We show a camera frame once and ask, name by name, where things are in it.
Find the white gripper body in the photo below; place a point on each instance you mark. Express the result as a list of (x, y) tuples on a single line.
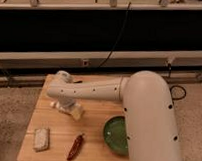
[(63, 105)]

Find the clear plastic bottle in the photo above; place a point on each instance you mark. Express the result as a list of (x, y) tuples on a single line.
[(76, 112)]

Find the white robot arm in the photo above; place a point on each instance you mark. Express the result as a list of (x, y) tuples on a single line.
[(151, 127)]

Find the green ceramic bowl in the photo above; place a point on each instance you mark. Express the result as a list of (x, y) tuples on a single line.
[(115, 135)]

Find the wooden cutting board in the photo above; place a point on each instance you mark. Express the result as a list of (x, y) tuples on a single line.
[(64, 130)]

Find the white sponge block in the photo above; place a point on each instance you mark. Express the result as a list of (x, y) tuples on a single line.
[(41, 139)]

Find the red chili pepper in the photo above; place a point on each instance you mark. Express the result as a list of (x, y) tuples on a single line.
[(75, 147)]

